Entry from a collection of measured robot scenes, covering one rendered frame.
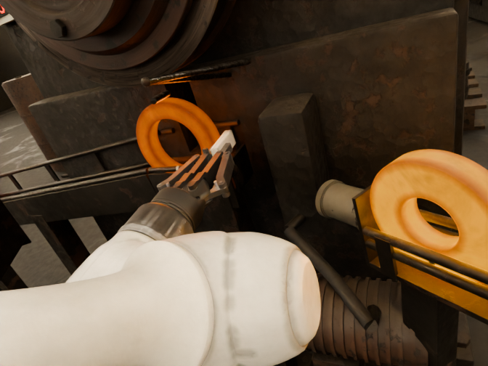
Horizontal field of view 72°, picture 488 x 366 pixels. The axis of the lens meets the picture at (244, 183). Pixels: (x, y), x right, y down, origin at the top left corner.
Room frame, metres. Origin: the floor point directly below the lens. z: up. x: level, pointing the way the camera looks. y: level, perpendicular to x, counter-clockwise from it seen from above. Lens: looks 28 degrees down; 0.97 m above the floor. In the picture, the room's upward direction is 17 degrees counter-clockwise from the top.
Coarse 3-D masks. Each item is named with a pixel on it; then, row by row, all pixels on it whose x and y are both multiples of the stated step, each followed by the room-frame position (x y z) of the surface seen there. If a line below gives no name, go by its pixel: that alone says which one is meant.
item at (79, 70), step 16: (208, 0) 0.53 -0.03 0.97; (224, 0) 0.58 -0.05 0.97; (192, 16) 0.55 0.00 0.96; (208, 16) 0.54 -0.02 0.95; (32, 32) 0.72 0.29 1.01; (192, 32) 0.55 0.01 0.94; (208, 32) 0.60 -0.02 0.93; (48, 48) 0.71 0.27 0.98; (176, 48) 0.57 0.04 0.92; (192, 48) 0.56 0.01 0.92; (64, 64) 0.70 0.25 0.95; (80, 64) 0.68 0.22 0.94; (144, 64) 0.61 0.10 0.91; (160, 64) 0.59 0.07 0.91; (176, 64) 0.58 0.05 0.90; (96, 80) 0.67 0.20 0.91; (112, 80) 0.65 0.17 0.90; (128, 80) 0.63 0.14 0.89
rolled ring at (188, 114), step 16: (144, 112) 0.65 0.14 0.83; (160, 112) 0.63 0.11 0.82; (176, 112) 0.62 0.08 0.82; (192, 112) 0.61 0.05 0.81; (144, 128) 0.66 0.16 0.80; (192, 128) 0.60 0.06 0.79; (208, 128) 0.60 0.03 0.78; (144, 144) 0.67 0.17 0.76; (208, 144) 0.59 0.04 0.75; (160, 160) 0.67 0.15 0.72
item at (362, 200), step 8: (360, 192) 0.35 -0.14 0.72; (368, 192) 0.35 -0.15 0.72; (352, 200) 0.34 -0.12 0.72; (360, 200) 0.34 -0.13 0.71; (368, 200) 0.34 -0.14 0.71; (360, 208) 0.34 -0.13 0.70; (368, 208) 0.34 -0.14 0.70; (360, 216) 0.34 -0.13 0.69; (368, 216) 0.34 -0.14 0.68; (360, 224) 0.33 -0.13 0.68; (368, 224) 0.34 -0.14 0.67; (376, 224) 0.34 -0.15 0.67; (360, 232) 0.34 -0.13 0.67; (368, 248) 0.33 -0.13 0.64; (368, 256) 0.33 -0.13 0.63; (376, 256) 0.33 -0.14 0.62; (368, 264) 0.33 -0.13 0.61
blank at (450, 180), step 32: (416, 160) 0.29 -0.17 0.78; (448, 160) 0.27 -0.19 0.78; (384, 192) 0.32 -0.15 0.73; (416, 192) 0.28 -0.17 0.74; (448, 192) 0.25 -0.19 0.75; (480, 192) 0.23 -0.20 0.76; (384, 224) 0.32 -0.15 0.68; (416, 224) 0.30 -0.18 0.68; (480, 224) 0.23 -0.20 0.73; (416, 256) 0.29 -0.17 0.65; (480, 256) 0.23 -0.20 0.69
